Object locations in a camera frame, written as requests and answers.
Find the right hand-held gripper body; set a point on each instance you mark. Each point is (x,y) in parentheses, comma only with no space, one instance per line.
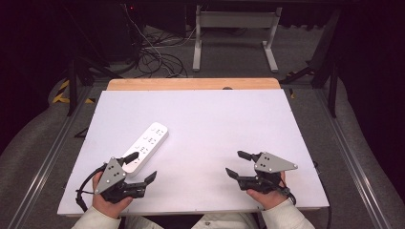
(270,165)

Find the black metal stand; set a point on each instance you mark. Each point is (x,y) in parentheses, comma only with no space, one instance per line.
(328,70)
(74,82)

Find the aluminium rail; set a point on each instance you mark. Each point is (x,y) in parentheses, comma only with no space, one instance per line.
(350,159)
(41,168)

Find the yellow black hazard tape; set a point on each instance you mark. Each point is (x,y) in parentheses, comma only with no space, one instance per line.
(63,94)

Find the white metal table frame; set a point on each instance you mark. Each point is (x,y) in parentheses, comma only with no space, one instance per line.
(235,20)

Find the person's right hand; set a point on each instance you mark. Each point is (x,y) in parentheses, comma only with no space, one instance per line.
(267,198)

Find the person's left hand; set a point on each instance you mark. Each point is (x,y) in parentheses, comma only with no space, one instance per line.
(108,205)

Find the white power strip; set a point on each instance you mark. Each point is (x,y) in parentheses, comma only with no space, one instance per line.
(147,145)

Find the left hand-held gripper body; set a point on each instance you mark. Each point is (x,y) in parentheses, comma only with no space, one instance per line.
(110,178)

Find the dark computer case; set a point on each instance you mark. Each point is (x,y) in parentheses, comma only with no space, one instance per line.
(127,28)

